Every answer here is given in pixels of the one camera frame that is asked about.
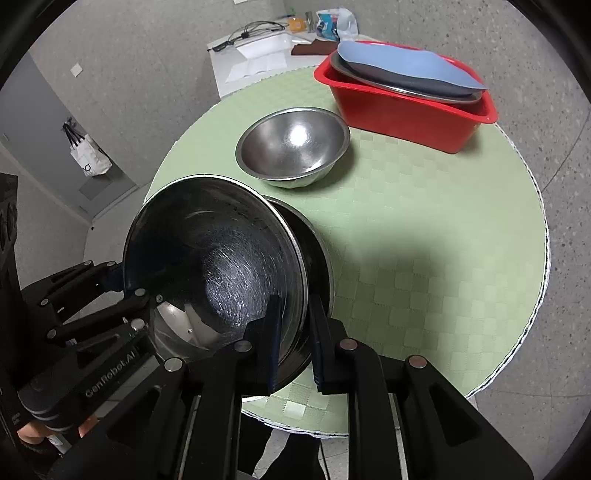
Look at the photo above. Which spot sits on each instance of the blue packet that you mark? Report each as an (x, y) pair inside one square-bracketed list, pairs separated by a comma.
[(327, 25)]

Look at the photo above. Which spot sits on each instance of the grey door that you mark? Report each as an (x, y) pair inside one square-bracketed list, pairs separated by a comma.
[(41, 129)]

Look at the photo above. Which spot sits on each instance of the white tote bag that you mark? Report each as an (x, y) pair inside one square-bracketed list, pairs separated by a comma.
[(90, 157)]

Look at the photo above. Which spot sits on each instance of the white plastic bag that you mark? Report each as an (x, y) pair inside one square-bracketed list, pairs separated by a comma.
[(347, 23)]

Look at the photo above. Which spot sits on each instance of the small shiny steel bowl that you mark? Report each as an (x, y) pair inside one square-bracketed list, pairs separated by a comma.
[(293, 143)]

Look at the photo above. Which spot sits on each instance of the person's dark trousers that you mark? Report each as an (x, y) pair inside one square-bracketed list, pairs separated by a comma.
[(286, 452)]

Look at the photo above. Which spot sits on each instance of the white wall switch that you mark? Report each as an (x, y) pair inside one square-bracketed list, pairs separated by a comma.
[(76, 69)]

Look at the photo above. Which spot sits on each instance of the brown cloth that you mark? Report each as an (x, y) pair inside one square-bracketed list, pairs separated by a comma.
[(314, 47)]

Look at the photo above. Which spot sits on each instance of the person's left hand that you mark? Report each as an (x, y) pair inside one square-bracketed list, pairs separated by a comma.
[(27, 434)]

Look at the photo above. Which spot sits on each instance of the large scratched steel bowl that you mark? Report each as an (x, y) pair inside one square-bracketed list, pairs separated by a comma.
[(207, 258)]

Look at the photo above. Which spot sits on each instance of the round green table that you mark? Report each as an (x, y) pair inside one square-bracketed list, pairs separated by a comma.
[(415, 230)]

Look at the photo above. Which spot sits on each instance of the blue plate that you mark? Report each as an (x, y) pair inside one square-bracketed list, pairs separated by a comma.
[(406, 62)]

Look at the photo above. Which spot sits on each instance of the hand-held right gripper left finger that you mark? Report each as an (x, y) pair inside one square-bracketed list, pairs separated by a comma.
[(275, 339)]

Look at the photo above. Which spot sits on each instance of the white folded paper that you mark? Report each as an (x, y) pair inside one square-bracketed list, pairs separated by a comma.
[(258, 67)]

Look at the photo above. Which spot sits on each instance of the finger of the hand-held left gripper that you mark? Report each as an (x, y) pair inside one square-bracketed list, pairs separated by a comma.
[(138, 300), (113, 276)]

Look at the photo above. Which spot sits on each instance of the steel plate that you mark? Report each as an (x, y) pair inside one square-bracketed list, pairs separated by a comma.
[(415, 94)]

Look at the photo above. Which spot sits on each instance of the white tray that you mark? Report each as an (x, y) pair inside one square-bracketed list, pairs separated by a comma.
[(268, 45)]

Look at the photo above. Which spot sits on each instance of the white side cabinet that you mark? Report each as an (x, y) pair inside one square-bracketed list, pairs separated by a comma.
[(221, 74)]

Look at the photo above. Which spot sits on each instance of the orange packet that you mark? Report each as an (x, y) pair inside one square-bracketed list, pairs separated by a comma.
[(296, 24)]

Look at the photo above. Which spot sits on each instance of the red plastic basin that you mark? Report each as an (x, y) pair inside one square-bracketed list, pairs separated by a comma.
[(415, 120)]

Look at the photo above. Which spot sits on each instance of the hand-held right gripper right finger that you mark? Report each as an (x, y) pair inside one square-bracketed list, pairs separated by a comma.
[(317, 350)]

